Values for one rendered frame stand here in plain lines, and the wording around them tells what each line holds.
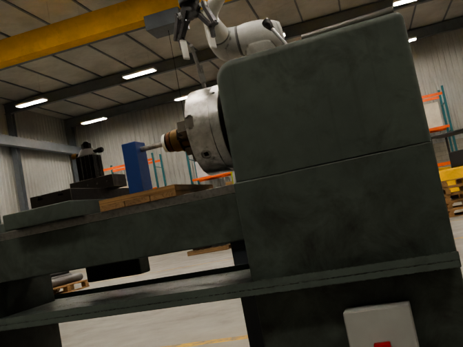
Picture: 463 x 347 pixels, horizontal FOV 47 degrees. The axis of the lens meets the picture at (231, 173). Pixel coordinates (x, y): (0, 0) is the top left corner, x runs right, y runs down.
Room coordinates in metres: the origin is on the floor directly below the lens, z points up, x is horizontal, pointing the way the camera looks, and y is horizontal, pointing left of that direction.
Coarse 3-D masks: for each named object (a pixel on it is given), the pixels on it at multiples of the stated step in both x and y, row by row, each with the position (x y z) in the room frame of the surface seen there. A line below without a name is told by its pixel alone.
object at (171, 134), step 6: (168, 132) 1.94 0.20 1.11; (174, 132) 1.91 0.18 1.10; (168, 138) 1.92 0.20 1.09; (174, 138) 1.90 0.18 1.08; (168, 144) 1.92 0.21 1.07; (174, 144) 1.91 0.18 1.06; (180, 144) 1.90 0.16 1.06; (186, 144) 1.92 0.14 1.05; (168, 150) 1.94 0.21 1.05; (174, 150) 1.95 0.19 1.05; (180, 150) 1.93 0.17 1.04
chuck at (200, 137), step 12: (192, 96) 1.81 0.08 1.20; (204, 96) 1.78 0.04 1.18; (192, 108) 1.77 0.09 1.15; (204, 108) 1.75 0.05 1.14; (204, 120) 1.74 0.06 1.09; (192, 132) 1.76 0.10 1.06; (204, 132) 1.75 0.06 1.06; (192, 144) 1.77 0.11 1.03; (204, 144) 1.76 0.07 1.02; (216, 156) 1.78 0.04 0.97; (204, 168) 1.83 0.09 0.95; (216, 168) 1.83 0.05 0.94; (228, 168) 1.84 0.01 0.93
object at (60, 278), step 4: (64, 272) 10.52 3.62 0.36; (68, 272) 10.65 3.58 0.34; (52, 276) 10.17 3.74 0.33; (56, 276) 10.19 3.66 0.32; (60, 276) 10.25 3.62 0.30; (64, 276) 10.34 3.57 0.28; (68, 276) 10.14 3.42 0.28; (72, 276) 10.23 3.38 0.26; (76, 276) 10.34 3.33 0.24; (80, 276) 10.44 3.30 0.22; (52, 280) 9.69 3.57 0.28; (56, 280) 9.77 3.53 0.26; (60, 280) 9.85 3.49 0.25; (64, 280) 9.96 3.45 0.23; (68, 280) 10.08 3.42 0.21; (72, 280) 10.21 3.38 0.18; (76, 280) 10.36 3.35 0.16; (52, 284) 9.63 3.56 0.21; (56, 284) 9.75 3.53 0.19; (60, 284) 9.86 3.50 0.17; (64, 284) 10.04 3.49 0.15
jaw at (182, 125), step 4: (188, 116) 1.77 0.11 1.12; (192, 116) 1.77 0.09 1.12; (184, 120) 1.79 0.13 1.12; (188, 120) 1.77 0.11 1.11; (192, 120) 1.76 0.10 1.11; (180, 124) 1.79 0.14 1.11; (184, 124) 1.79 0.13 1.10; (188, 124) 1.77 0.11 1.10; (192, 124) 1.76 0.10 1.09; (180, 128) 1.79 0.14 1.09; (184, 128) 1.79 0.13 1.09; (192, 128) 1.76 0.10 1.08; (176, 132) 1.88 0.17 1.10; (180, 132) 1.80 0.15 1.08; (184, 132) 1.80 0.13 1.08; (176, 136) 1.88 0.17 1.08; (180, 136) 1.84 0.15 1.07; (184, 136) 1.85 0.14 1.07; (180, 140) 1.89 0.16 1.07; (184, 140) 1.90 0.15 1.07
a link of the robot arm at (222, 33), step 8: (208, 0) 2.01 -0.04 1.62; (216, 0) 1.97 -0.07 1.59; (224, 0) 1.98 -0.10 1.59; (216, 8) 2.01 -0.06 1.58; (216, 16) 2.07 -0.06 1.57; (216, 32) 2.15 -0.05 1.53; (224, 32) 2.18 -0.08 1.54; (208, 40) 2.21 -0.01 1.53; (216, 40) 2.19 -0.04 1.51; (224, 40) 2.20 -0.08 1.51
